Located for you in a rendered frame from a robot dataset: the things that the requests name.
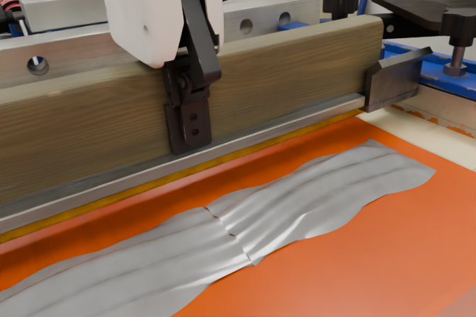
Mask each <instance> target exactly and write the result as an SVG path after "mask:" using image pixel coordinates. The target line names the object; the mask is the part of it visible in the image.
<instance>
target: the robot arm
mask: <svg viewBox="0 0 476 317"><path fill-rule="evenodd" d="M105 5H106V13H107V17H108V24H109V28H110V33H111V36H112V38H113V39H114V41H115V42H116V43H117V44H118V45H120V46H121V47H122V48H123V49H124V50H126V51H128V52H129V53H130V54H132V55H133V56H134V57H136V58H138V59H139V61H142V62H144V63H145V64H147V65H148V66H150V67H152V68H155V69H157V68H161V70H162V74H163V78H164V85H165V89H166V96H167V99H168V102H169V103H166V104H163V106H164V114H165V118H166V126H167V131H168V136H169V143H170V149H171V152H172V153H173V154H174V155H180V154H184V153H186V152H189V151H192V150H195V149H199V148H201V147H203V146H207V145H209V144H210V143H211V142H212V133H211V126H210V113H209V105H208V98H209V97H210V85H211V84H212V83H214V82H215V81H217V80H219V79H221V77H222V70H221V67H220V63H219V61H218V58H217V53H218V52H219V51H220V50H221V49H222V46H223V42H224V18H223V5H222V0H105ZM182 47H186V48H187V50H188V54H181V55H178V56H176V53H178V51H177V49H178V48H182ZM187 66H191V68H190V69H189V70H188V71H186V72H183V73H181V75H180V78H179V80H178V83H177V79H176V72H175V69H178V68H181V67H187Z"/></svg>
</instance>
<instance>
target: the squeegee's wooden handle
mask: <svg viewBox="0 0 476 317"><path fill-rule="evenodd" d="M383 31H384V25H383V20H382V19H381V18H380V17H377V16H369V15H365V14H363V15H359V16H353V17H350V18H343V19H339V20H335V21H329V22H326V23H319V24H315V25H309V26H305V27H301V28H295V29H291V30H284V31H280V32H277V33H271V34H267V35H260V36H256V37H252V38H247V39H243V40H236V41H232V42H226V43H223V46H222V49H221V50H220V51H219V52H218V53H217V58H218V61H219V63H220V67H221V70H222V77H221V79H219V80H217V81H215V82H214V83H212V84H211V85H210V97H209V98H208V105H209V113H210V126H211V133H212V139H214V138H216V137H221V136H223V135H226V134H229V133H232V132H236V131H238V130H241V129H244V128H247V127H251V126H254V125H257V124H260V123H262V122H266V121H269V120H272V119H275V118H277V117H282V116H284V115H288V114H291V113H294V112H297V111H299V110H303V109H305V108H310V107H312V106H315V105H319V104H321V103H325V102H327V101H330V100H334V99H336V98H340V97H343V96H347V95H349V94H352V93H358V94H361V95H362V96H364V90H365V83H366V71H367V69H369V68H370V67H371V66H373V65H374V63H376V62H377V61H379V60H380V53H381V47H382V41H383ZM166 103H169V102H168V99H167V96H166V89H165V85H164V78H163V74H162V68H157V69H155V68H152V67H150V66H148V65H147V64H145V63H144V62H142V61H136V62H130V63H126V64H119V65H115V66H111V67H106V68H102V69H95V70H91V71H85V72H81V73H78V74H71V75H67V76H61V77H57V78H53V79H47V80H43V81H36V82H33V83H27V84H23V85H19V86H12V87H9V88H3V89H0V208H1V207H5V206H7V205H10V204H14V203H17V202H20V201H23V200H26V199H29V198H32V197H35V196H38V195H42V194H45V193H47V192H51V191H53V190H57V189H60V188H63V187H66V186H69V185H73V184H75V183H79V182H81V181H84V180H88V179H90V178H94V177H96V176H100V175H103V174H106V173H110V172H112V171H116V170H118V169H121V168H124V167H127V166H131V165H134V164H136V163H140V162H143V161H146V160H149V159H153V158H155V157H158V156H162V155H164V154H168V153H171V149H170V143H169V136H168V131H167V126H166V118H165V114H164V106H163V104H166Z"/></svg>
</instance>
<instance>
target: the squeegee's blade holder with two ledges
mask: <svg viewBox="0 0 476 317"><path fill-rule="evenodd" d="M364 103H365V96H362V95H361V94H358V93H352V94H349V95H347V96H343V97H340V98H336V99H334V100H330V101H327V102H325V103H321V104H319V105H315V106H312V107H310V108H305V109H303V110H299V111H297V112H294V113H291V114H288V115H284V116H282V117H277V118H275V119H272V120H269V121H266V122H262V123H260V124H257V125H254V126H251V127H247V128H244V129H241V130H238V131H236V132H232V133H229V134H226V135H223V136H221V137H216V138H214V139H212V142H211V143H210V144H209V145H207V146H203V147H201V148H199V149H195V150H192V151H189V152H186V153H184V154H180V155H174V154H173V153H172V152H171V153H168V154H164V155H162V156H158V157H155V158H151V159H149V160H146V161H143V162H140V163H136V164H134V165H131V166H127V167H124V168H121V169H118V170H116V171H112V172H110V173H106V174H103V175H100V176H96V177H94V178H90V179H88V180H84V181H81V182H79V183H75V184H73V185H69V186H66V187H63V188H60V189H57V190H53V191H51V192H47V193H45V194H42V195H38V196H35V197H32V198H29V199H26V200H23V201H20V202H17V203H14V204H10V205H7V206H5V207H1V208H0V234H3V233H6V232H8V231H11V230H14V229H17V228H20V227H22V226H25V225H28V224H32V223H34V222H36V221H40V220H42V219H46V218H48V217H51V216H54V215H56V214H59V213H62V212H65V211H68V210H71V209H74V208H76V207H80V206H82V205H85V204H88V203H90V202H94V201H96V200H99V199H102V198H104V197H108V196H110V195H114V194H116V193H119V192H122V191H124V190H128V189H130V188H134V187H136V186H138V185H142V184H145V183H148V182H150V181H153V180H156V179H159V178H162V177H164V176H167V175H171V174H173V173H176V172H179V171H182V170H185V169H187V168H190V167H193V166H197V165H198V164H201V163H205V162H207V161H210V160H213V159H216V158H219V157H221V156H224V155H227V154H231V153H233V152H236V151H239V150H241V149H245V148H247V147H249V146H253V145H255V144H259V143H261V142H264V141H267V140H269V139H273V138H275V137H279V136H281V135H284V134H287V133H289V132H293V131H295V130H298V129H301V128H303V127H307V126H310V125H313V124H315V123H318V122H321V121H324V120H327V119H329V118H332V117H336V116H337V115H341V114H344V113H347V112H349V111H352V110H355V109H358V108H361V107H363V106H364Z"/></svg>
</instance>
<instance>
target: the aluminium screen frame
mask: <svg viewBox="0 0 476 317"><path fill-rule="evenodd" d="M389 106H391V107H393V108H396V109H398V110H401V111H404V112H406V113H409V114H411V115H414V116H417V117H420V118H421V119H424V120H427V121H429V122H432V123H434V124H437V125H440V126H442V127H445V128H447V129H451V130H453V131H455V132H458V133H461V134H464V135H465V136H468V137H471V138H473V139H476V100H473V99H471V98H466V97H464V96H459V95H457V94H454V93H451V92H447V91H444V90H441V89H438V88H434V87H432V86H427V85H425V84H422V83H419V86H418V90H417V95H416V96H414V97H411V98H408V99H406V100H403V101H400V102H398V103H395V104H392V105H389Z"/></svg>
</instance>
